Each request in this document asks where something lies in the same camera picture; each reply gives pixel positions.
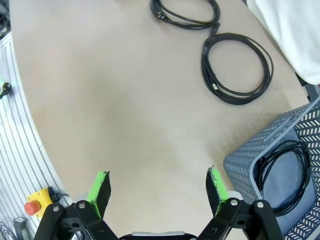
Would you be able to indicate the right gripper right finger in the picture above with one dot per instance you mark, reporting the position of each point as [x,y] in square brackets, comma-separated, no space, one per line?
[217,187]

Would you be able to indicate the person in white sweatshirt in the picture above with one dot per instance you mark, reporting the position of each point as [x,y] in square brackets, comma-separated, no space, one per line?
[287,30]

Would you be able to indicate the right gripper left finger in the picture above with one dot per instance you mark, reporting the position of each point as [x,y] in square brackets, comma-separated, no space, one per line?
[97,190]

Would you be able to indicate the aluminium profile frame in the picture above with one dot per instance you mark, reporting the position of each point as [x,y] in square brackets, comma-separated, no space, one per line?
[15,150]

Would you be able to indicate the yellow red emergency stop button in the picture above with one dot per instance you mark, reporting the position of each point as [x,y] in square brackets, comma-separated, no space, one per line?
[37,200]

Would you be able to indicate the blue-grey plastic basket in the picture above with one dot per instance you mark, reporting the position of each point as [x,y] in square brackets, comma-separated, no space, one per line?
[250,160]

